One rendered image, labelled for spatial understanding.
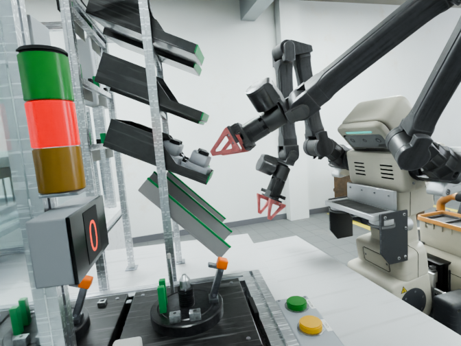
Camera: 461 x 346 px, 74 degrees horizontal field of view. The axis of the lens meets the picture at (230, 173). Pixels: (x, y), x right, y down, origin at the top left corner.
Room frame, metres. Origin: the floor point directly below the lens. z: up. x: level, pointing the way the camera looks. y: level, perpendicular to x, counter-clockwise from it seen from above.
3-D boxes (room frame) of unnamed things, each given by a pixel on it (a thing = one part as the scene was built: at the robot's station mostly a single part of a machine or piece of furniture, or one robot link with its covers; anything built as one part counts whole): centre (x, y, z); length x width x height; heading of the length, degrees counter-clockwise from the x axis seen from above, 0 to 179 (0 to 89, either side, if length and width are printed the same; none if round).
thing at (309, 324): (0.50, -0.12, 0.96); 0.04 x 0.04 x 0.02
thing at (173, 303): (0.55, 0.10, 0.98); 0.14 x 0.14 x 0.02
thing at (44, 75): (0.35, 0.20, 1.39); 0.05 x 0.05 x 0.05
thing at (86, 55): (2.19, 0.89, 1.43); 0.30 x 0.09 x 1.13; 7
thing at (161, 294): (0.54, 0.15, 1.01); 0.01 x 0.01 x 0.05; 7
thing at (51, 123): (0.35, 0.20, 1.34); 0.05 x 0.05 x 0.05
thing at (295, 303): (0.57, -0.11, 0.96); 0.04 x 0.04 x 0.02
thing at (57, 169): (0.35, 0.20, 1.29); 0.05 x 0.05 x 0.05
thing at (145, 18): (0.90, 0.28, 1.26); 0.36 x 0.21 x 0.80; 7
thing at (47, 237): (0.35, 0.20, 1.29); 0.12 x 0.05 x 0.25; 7
